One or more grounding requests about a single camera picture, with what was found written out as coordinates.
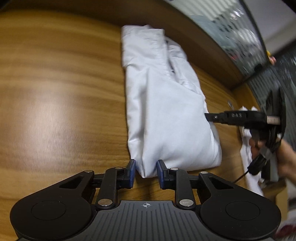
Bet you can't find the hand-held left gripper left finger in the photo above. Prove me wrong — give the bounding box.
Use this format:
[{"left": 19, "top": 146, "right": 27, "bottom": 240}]
[{"left": 59, "top": 159, "right": 137, "bottom": 210}]

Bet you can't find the frosted striped glass partition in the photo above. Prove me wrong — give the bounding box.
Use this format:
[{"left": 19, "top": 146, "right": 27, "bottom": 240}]
[
  {"left": 162, "top": 0, "right": 269, "bottom": 77},
  {"left": 245, "top": 46, "right": 296, "bottom": 121}
]

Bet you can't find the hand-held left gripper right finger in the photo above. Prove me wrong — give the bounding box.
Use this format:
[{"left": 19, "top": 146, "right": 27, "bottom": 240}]
[{"left": 156, "top": 159, "right": 232, "bottom": 210}]

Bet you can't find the white shirt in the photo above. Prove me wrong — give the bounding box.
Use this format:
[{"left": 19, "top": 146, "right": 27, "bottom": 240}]
[
  {"left": 239, "top": 105, "right": 280, "bottom": 197},
  {"left": 121, "top": 24, "right": 222, "bottom": 179}
]

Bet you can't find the person's patterned clothing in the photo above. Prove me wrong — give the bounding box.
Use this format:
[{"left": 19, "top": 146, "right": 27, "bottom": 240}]
[{"left": 275, "top": 222, "right": 296, "bottom": 241}]

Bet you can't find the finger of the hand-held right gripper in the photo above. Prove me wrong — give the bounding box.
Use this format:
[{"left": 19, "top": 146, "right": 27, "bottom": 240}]
[{"left": 205, "top": 111, "right": 266, "bottom": 127}]

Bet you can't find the thin black cable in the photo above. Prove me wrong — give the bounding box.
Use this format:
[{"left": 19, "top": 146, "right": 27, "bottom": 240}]
[{"left": 232, "top": 170, "right": 250, "bottom": 184}]

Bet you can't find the person's right hand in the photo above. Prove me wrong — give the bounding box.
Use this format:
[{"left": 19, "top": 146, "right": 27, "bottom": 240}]
[{"left": 248, "top": 134, "right": 296, "bottom": 180}]

